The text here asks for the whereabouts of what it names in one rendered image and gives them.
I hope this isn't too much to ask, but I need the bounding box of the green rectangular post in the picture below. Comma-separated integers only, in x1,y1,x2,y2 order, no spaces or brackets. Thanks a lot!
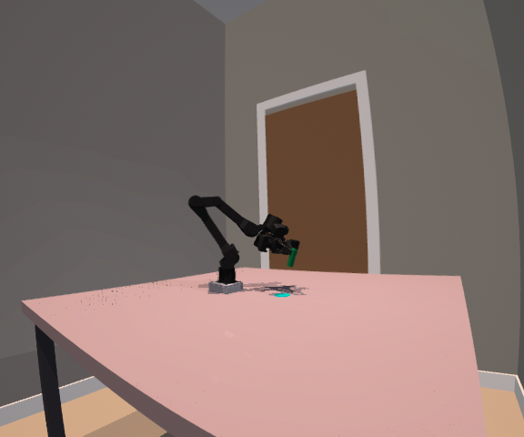
287,249,297,268

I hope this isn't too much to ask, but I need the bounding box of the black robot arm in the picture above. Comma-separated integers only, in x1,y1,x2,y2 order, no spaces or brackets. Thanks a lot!
188,195,289,284

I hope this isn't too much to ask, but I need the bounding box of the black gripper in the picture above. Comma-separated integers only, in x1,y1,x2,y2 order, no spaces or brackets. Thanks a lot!
257,234,300,255

